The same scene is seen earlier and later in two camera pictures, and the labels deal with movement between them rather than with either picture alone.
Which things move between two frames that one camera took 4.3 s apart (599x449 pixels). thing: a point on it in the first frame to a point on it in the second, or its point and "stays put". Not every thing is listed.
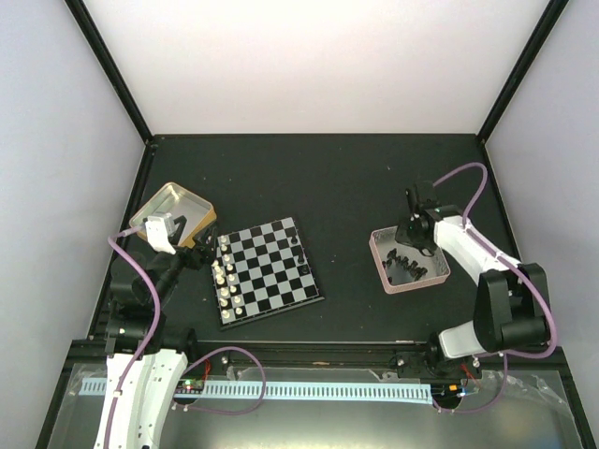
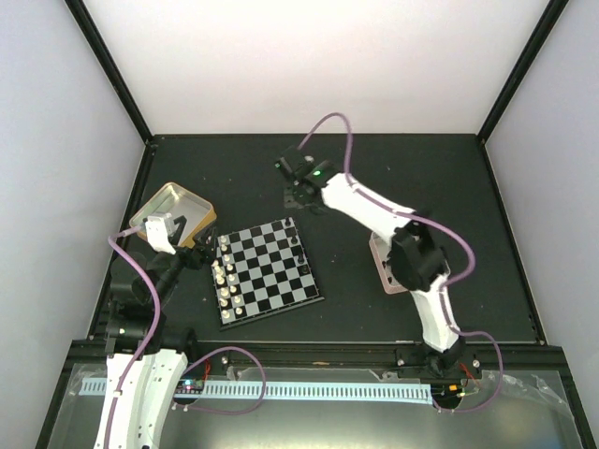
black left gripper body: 196,259 stays put
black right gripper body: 409,237 to 296,199
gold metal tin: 174,201 stays put
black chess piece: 303,269 stays put
